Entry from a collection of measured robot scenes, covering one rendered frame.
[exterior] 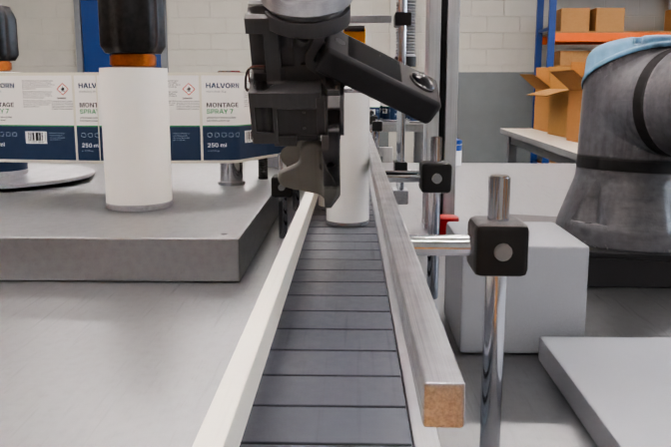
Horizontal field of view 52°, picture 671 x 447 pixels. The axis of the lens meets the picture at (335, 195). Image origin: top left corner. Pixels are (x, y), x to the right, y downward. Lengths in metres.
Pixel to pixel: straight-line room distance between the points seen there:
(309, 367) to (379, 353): 0.05
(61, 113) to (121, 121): 0.29
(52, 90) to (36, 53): 8.23
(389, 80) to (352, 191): 0.24
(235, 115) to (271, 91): 0.56
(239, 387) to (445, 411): 0.13
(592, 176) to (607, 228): 0.06
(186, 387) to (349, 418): 0.19
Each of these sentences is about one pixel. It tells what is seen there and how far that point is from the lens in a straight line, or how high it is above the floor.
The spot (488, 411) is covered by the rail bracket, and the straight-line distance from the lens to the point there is 0.43.
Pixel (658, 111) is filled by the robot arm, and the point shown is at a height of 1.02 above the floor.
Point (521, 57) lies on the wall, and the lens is 8.71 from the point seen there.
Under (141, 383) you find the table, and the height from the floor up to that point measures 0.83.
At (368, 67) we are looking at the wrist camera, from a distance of 0.59.
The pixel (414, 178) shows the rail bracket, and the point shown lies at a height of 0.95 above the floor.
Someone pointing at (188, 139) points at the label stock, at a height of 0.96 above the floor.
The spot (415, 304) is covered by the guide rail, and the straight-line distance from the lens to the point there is 0.27.
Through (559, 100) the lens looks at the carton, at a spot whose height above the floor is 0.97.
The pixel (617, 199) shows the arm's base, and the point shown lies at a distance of 0.82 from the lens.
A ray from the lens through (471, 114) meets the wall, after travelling 8.61.
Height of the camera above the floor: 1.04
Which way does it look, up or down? 9 degrees down
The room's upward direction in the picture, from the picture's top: straight up
